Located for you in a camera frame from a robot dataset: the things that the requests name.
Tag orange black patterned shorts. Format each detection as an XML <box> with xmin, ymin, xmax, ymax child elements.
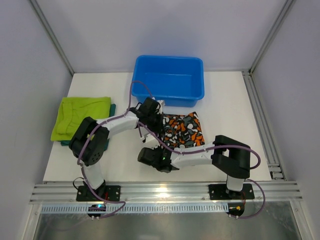
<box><xmin>160</xmin><ymin>111</ymin><xmax>205</xmax><ymax>149</ymax></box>

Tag lime green shorts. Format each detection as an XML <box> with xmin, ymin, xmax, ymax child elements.
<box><xmin>50</xmin><ymin>96</ymin><xmax>112</xmax><ymax>142</ymax></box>

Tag dark green shorts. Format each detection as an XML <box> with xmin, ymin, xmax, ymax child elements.
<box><xmin>60</xmin><ymin>103</ymin><xmax>116</xmax><ymax>151</ymax></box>

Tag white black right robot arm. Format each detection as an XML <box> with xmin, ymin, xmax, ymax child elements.
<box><xmin>137</xmin><ymin>135</ymin><xmax>251</xmax><ymax>192</ymax></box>

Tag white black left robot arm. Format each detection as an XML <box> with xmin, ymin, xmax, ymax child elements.
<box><xmin>69</xmin><ymin>97</ymin><xmax>163</xmax><ymax>198</ymax></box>

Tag blue plastic bin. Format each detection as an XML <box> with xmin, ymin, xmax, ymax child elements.
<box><xmin>131</xmin><ymin>55</ymin><xmax>205</xmax><ymax>108</ymax></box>

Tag left controller board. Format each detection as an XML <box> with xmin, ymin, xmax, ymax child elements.
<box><xmin>87</xmin><ymin>203</ymin><xmax>107</xmax><ymax>220</ymax></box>

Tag controller board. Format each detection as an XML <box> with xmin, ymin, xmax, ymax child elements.
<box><xmin>87</xmin><ymin>203</ymin><xmax>107</xmax><ymax>220</ymax></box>
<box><xmin>226</xmin><ymin>203</ymin><xmax>245</xmax><ymax>219</ymax></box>

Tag right controller board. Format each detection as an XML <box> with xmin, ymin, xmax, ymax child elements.
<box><xmin>226</xmin><ymin>203</ymin><xmax>245</xmax><ymax>219</ymax></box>

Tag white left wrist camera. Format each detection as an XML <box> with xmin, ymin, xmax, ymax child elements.
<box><xmin>157</xmin><ymin>100</ymin><xmax>165</xmax><ymax>107</ymax></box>

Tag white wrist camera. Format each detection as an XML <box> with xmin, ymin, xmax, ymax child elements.
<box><xmin>140</xmin><ymin>133</ymin><xmax>160</xmax><ymax>149</ymax></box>
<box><xmin>157</xmin><ymin>100</ymin><xmax>165</xmax><ymax>107</ymax></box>

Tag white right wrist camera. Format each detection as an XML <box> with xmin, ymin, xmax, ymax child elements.
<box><xmin>140</xmin><ymin>133</ymin><xmax>160</xmax><ymax>149</ymax></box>

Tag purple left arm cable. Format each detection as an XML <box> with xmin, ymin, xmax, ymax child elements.
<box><xmin>76</xmin><ymin>80</ymin><xmax>156</xmax><ymax>221</ymax></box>

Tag aluminium mounting rail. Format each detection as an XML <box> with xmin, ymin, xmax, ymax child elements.
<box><xmin>29</xmin><ymin>181</ymin><xmax>303</xmax><ymax>204</ymax></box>

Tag grey slotted cable duct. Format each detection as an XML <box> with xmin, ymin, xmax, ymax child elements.
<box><xmin>40</xmin><ymin>202</ymin><xmax>228</xmax><ymax>214</ymax></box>

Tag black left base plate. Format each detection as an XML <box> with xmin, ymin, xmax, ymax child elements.
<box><xmin>76</xmin><ymin>185</ymin><xmax>121</xmax><ymax>202</ymax></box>

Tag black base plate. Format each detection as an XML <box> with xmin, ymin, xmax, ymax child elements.
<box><xmin>208</xmin><ymin>183</ymin><xmax>255</xmax><ymax>201</ymax></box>
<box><xmin>76</xmin><ymin>185</ymin><xmax>121</xmax><ymax>202</ymax></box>

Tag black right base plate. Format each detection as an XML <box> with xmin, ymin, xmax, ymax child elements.
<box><xmin>208</xmin><ymin>183</ymin><xmax>255</xmax><ymax>201</ymax></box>

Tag left aluminium frame post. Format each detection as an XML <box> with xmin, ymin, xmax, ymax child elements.
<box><xmin>28</xmin><ymin>0</ymin><xmax>75</xmax><ymax>76</ymax></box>

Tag aluminium frame post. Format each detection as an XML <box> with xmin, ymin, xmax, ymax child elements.
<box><xmin>28</xmin><ymin>0</ymin><xmax>75</xmax><ymax>76</ymax></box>
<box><xmin>249</xmin><ymin>0</ymin><xmax>296</xmax><ymax>75</ymax></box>

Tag right side aluminium rail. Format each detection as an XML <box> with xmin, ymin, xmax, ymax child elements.
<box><xmin>241</xmin><ymin>70</ymin><xmax>287</xmax><ymax>181</ymax></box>

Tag right aluminium frame post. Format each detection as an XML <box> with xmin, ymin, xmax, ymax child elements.
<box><xmin>249</xmin><ymin>0</ymin><xmax>296</xmax><ymax>75</ymax></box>

